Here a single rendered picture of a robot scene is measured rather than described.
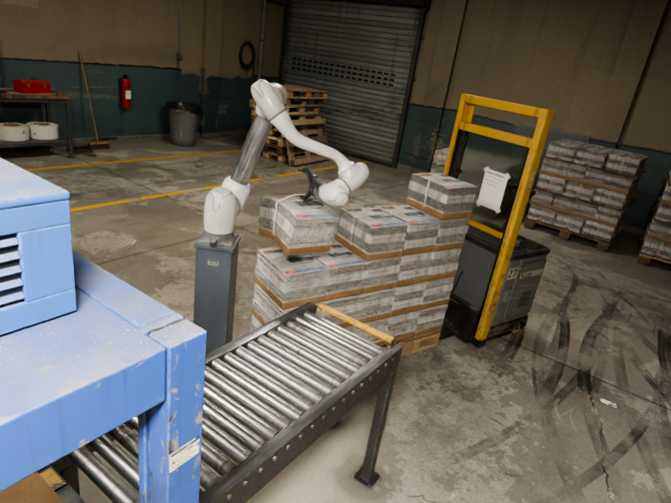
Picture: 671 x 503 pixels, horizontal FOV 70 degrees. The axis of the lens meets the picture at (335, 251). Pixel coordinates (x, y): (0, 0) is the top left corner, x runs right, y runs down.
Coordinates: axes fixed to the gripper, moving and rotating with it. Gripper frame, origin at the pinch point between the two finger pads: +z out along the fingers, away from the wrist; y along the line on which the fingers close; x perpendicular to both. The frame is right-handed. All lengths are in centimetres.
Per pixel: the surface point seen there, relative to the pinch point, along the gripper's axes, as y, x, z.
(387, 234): 30, 58, -15
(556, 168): 13, 511, 149
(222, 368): 58, -74, -74
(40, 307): -13, -137, -152
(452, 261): 56, 126, -13
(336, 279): 57, 24, -12
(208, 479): 62, -97, -121
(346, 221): 28, 45, 12
